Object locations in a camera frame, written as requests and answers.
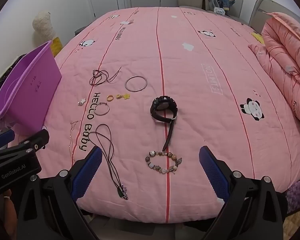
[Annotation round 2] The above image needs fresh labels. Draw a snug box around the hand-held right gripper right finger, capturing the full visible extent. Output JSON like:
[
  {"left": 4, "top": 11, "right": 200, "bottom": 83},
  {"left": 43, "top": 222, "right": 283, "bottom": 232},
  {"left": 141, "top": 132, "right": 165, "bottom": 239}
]
[{"left": 199, "top": 146, "right": 289, "bottom": 240}]

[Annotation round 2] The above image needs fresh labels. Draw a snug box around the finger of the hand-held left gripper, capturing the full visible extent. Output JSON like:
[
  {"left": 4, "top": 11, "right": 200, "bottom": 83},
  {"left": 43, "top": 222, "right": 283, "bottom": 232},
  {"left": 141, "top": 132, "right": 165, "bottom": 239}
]
[
  {"left": 0, "top": 129, "right": 15, "bottom": 150},
  {"left": 20, "top": 129, "right": 50, "bottom": 152}
]

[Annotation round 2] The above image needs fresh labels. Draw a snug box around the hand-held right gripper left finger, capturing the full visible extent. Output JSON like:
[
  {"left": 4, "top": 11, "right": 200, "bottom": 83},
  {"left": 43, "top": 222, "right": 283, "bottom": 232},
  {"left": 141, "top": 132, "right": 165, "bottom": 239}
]
[{"left": 16, "top": 146, "right": 103, "bottom": 240}]

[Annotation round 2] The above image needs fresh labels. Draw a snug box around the thin chain necklace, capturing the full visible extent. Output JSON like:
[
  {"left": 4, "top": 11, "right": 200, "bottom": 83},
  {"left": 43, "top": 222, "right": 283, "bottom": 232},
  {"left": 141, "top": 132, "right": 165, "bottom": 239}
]
[{"left": 69, "top": 120, "right": 82, "bottom": 160}]

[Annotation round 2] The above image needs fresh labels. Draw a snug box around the dark cord pendant necklace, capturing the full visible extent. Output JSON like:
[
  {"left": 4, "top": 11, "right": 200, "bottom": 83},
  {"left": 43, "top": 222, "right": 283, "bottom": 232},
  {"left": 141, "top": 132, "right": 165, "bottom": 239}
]
[{"left": 95, "top": 124, "right": 129, "bottom": 200}]

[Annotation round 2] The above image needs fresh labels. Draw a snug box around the purple plastic bin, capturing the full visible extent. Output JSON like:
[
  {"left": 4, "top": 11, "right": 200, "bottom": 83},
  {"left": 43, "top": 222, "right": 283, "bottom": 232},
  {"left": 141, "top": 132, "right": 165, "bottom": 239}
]
[{"left": 0, "top": 40, "right": 63, "bottom": 133}]

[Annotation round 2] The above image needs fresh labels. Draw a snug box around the thin silver hoop bracelet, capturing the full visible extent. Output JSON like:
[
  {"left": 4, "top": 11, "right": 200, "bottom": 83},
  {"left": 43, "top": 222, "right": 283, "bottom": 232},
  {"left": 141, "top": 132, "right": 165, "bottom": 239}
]
[{"left": 94, "top": 102, "right": 110, "bottom": 117}]

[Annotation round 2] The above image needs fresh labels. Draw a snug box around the beaded bracelet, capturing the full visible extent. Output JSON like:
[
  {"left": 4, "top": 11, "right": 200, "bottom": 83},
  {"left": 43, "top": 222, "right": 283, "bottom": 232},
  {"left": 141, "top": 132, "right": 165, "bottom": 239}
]
[{"left": 145, "top": 150, "right": 183, "bottom": 174}]

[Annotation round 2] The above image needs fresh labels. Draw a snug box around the black wristwatch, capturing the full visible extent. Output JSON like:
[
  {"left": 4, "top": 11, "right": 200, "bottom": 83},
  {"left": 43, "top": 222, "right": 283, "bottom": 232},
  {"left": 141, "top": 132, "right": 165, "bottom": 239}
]
[{"left": 150, "top": 95, "right": 178, "bottom": 152}]

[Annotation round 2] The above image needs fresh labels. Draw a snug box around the large silver bangle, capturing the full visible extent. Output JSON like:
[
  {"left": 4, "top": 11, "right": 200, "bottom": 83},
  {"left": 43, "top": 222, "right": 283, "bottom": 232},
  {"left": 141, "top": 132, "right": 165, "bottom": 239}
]
[{"left": 125, "top": 76, "right": 148, "bottom": 92}]

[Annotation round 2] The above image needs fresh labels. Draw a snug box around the black bag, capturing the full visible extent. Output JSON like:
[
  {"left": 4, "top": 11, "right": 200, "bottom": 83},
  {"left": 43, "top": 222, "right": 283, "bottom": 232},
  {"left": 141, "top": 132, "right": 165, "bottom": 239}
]
[{"left": 0, "top": 55, "right": 23, "bottom": 105}]

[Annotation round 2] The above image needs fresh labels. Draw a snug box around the pink printed bed sheet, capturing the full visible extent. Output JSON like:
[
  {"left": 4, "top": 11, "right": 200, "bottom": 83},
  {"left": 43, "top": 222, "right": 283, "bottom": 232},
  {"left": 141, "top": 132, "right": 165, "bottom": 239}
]
[{"left": 7, "top": 6, "right": 300, "bottom": 224}]

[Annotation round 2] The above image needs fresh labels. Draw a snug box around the purple fuzzy rug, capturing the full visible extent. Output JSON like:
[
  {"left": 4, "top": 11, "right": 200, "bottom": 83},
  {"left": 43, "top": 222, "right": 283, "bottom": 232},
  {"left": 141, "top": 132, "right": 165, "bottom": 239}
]
[{"left": 285, "top": 177, "right": 300, "bottom": 214}]

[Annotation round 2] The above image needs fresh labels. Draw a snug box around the cream and yellow plush toy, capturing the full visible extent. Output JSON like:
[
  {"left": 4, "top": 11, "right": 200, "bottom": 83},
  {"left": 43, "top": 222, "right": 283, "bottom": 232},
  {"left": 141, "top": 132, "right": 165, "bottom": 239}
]
[{"left": 32, "top": 11, "right": 63, "bottom": 57}]

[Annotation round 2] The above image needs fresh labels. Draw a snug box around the pink folded quilt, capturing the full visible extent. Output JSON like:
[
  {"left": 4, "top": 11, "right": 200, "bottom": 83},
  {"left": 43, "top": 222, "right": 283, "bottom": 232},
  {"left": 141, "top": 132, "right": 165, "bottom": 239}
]
[{"left": 247, "top": 12, "right": 300, "bottom": 125}]

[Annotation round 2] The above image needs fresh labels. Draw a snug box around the beige upholstered headboard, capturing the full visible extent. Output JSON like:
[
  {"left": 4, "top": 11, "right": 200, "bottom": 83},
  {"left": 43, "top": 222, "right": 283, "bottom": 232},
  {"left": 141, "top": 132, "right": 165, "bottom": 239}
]
[{"left": 249, "top": 0, "right": 285, "bottom": 30}]

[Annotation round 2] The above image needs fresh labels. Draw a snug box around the brown cord necklace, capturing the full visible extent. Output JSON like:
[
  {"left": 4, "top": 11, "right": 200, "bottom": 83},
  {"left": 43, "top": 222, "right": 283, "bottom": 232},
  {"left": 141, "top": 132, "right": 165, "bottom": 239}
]
[{"left": 89, "top": 67, "right": 122, "bottom": 86}]

